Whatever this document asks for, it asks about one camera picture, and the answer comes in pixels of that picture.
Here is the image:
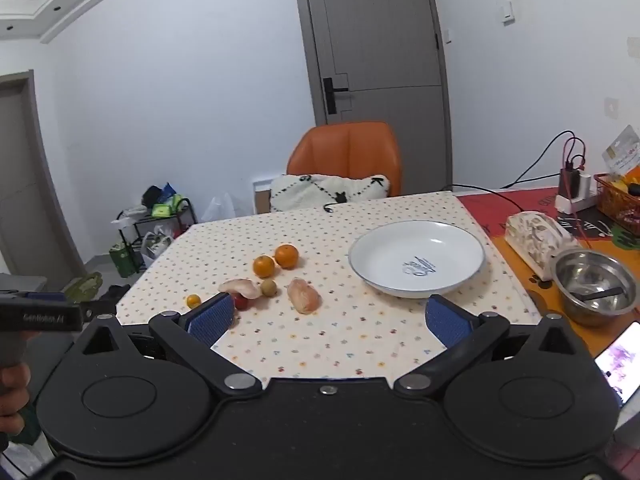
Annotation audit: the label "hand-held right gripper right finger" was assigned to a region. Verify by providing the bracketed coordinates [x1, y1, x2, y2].
[394, 294, 582, 402]

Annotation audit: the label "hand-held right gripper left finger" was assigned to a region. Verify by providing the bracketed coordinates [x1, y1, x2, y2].
[75, 292, 263, 402]

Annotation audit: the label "pale peeled orange piece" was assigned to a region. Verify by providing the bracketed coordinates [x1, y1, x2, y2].
[218, 278, 263, 301]

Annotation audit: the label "white plate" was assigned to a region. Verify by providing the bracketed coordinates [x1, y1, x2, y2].
[348, 220, 487, 299]

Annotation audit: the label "pinkish peeled orange piece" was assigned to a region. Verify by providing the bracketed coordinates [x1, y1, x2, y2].
[286, 277, 321, 315]

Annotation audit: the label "large tangerine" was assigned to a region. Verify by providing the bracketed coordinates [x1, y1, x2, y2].
[274, 243, 300, 268]

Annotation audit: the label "person's left hand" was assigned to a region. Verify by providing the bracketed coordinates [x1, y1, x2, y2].
[0, 363, 32, 436]

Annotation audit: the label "green slippers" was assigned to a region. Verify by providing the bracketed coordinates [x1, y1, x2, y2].
[64, 271, 104, 304]

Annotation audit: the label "black shoes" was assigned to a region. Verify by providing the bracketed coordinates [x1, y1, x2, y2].
[91, 284, 132, 312]

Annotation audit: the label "white bag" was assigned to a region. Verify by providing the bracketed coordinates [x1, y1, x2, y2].
[141, 230, 174, 261]

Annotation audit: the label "green bag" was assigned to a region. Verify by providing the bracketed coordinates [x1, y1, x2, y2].
[110, 242, 139, 277]

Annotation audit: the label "translucent plastic bag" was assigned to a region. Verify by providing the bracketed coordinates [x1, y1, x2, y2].
[200, 192, 236, 223]

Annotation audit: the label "floral tablecloth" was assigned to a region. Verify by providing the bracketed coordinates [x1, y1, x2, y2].
[115, 192, 546, 381]

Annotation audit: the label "black rack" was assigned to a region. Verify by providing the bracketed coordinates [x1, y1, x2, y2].
[117, 199, 198, 276]

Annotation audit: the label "green yellow packets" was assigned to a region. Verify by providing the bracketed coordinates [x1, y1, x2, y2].
[152, 195, 184, 218]

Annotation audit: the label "patterned tissue box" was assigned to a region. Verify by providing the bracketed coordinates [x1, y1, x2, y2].
[504, 211, 583, 281]

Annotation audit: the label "red orange printed table mat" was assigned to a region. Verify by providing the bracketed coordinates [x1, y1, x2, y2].
[457, 187, 640, 323]

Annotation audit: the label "brown grey door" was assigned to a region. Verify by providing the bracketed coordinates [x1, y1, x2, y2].
[0, 71, 87, 278]

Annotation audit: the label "steel bowl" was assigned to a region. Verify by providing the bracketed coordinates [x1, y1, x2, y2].
[551, 248, 640, 328]

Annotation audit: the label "white cushion with black pattern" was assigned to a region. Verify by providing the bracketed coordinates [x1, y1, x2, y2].
[269, 173, 390, 212]

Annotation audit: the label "black spoon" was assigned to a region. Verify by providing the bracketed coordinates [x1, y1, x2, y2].
[570, 286, 625, 305]

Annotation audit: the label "white power strip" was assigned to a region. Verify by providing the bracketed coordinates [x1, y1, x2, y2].
[555, 172, 598, 213]

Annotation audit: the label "smartphone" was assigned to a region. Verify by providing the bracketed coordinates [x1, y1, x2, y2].
[594, 321, 640, 406]

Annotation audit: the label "black charger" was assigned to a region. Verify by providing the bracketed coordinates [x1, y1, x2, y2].
[560, 167, 582, 198]

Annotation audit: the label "orange chair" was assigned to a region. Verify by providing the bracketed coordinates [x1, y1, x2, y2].
[286, 121, 402, 197]

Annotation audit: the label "orange basket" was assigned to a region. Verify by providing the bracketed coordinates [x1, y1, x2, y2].
[594, 172, 640, 237]

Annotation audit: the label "white packet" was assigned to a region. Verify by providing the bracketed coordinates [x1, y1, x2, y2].
[601, 125, 640, 177]

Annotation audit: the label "black cable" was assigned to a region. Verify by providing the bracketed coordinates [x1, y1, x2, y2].
[440, 183, 525, 213]
[512, 131, 576, 183]

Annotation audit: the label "red cable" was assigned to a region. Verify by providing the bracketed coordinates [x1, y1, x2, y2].
[561, 136, 593, 250]

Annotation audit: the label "black door lock handle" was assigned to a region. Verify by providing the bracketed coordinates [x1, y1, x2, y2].
[322, 77, 350, 115]

